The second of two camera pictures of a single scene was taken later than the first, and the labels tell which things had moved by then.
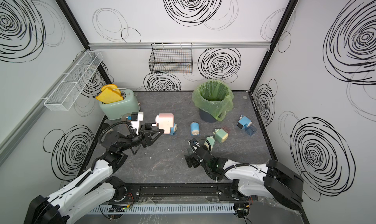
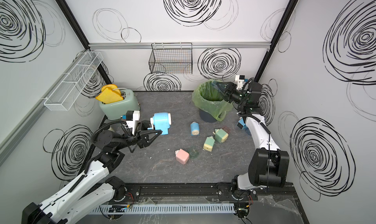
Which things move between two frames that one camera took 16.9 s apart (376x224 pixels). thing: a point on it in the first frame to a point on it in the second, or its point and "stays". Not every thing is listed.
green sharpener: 221,135 stays
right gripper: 192,158 to 230,89
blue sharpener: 173,129 to 161,121
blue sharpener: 244,122 stays
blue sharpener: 194,128 stays
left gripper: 144,139 stays
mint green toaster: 114,110 stays
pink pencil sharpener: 165,122 to 182,156
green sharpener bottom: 211,141 stays
